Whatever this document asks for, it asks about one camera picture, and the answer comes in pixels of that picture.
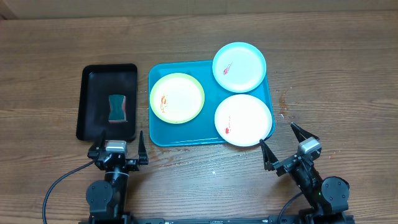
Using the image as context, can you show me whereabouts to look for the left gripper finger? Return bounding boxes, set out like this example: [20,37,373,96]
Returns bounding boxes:
[90,130,106,152]
[138,131,147,159]

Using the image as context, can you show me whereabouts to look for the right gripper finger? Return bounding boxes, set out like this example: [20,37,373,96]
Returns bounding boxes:
[259,139,279,170]
[290,122,319,142]

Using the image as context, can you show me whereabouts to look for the pink green sponge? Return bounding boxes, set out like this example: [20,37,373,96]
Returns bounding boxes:
[108,95,127,123]

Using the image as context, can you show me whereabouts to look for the white plate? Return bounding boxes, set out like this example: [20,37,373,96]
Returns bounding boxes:
[214,94,272,147]

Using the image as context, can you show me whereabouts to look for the yellow-green rimmed plate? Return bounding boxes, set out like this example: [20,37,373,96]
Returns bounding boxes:
[149,73,205,124]

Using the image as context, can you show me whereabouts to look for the light blue plate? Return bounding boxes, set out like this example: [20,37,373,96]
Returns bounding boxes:
[212,42,267,93]

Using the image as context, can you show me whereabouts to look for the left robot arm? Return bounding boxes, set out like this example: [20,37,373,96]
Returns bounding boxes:
[86,132,149,223]

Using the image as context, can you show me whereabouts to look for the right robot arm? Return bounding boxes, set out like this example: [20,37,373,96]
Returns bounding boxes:
[259,123,354,223]

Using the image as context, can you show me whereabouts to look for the teal plastic tray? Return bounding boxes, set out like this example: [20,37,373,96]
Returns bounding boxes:
[148,60,274,147]

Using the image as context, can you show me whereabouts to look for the black plastic tray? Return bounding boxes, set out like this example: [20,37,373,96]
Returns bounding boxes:
[76,63,138,141]

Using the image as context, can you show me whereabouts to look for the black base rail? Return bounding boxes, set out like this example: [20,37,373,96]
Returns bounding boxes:
[79,214,355,224]

